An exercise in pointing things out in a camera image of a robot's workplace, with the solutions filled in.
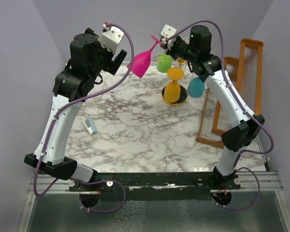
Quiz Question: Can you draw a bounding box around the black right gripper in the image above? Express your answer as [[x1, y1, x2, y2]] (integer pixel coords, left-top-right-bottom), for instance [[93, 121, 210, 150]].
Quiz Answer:
[[160, 37, 197, 63]]

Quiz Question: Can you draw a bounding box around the green plastic goblet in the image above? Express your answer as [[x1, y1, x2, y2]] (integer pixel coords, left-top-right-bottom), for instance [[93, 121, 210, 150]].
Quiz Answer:
[[155, 54, 173, 73]]

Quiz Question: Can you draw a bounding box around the pink plastic goblet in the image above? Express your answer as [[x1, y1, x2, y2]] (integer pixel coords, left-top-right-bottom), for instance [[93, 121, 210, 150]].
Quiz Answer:
[[127, 35, 162, 78]]

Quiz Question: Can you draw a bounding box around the orange plastic goblet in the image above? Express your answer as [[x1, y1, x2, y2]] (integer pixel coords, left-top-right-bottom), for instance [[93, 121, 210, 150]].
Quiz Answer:
[[163, 67, 185, 103]]

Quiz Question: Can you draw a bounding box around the blue plastic goblet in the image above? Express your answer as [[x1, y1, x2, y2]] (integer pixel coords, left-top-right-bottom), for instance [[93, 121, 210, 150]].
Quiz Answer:
[[187, 77, 205, 98]]

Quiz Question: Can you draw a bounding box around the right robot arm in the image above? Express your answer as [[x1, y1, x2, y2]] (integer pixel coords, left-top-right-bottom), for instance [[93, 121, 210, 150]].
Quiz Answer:
[[160, 23, 265, 189]]

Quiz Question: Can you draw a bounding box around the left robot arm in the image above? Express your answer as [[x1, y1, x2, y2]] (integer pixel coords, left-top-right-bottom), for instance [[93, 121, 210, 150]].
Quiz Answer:
[[24, 27, 127, 191]]

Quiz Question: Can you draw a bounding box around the gold wine glass rack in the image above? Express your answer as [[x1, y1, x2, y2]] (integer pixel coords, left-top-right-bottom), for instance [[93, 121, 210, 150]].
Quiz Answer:
[[155, 54, 188, 106]]

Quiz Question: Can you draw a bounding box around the wooden ribbed glass rack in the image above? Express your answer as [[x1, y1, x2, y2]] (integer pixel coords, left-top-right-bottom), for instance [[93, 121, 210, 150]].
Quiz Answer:
[[196, 38, 264, 150]]

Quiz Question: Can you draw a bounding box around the small blue stapler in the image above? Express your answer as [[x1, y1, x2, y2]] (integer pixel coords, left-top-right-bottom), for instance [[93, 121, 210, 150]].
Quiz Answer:
[[82, 117, 98, 135]]

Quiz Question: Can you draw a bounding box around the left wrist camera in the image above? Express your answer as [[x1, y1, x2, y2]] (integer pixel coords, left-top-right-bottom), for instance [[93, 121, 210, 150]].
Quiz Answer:
[[98, 22, 125, 54]]

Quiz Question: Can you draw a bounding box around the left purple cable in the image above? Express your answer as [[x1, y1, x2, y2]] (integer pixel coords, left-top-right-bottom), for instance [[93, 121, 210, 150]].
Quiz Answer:
[[33, 23, 135, 214]]

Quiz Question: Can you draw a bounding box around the purple cable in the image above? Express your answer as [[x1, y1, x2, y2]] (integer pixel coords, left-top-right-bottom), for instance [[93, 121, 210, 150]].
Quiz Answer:
[[165, 20, 275, 211], [33, 23, 135, 214]]

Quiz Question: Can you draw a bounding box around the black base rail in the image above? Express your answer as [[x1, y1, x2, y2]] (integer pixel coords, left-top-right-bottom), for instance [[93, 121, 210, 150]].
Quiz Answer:
[[69, 171, 240, 201]]

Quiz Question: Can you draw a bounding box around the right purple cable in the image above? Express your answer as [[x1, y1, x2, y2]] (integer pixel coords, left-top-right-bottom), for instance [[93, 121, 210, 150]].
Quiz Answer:
[[165, 20, 275, 211]]

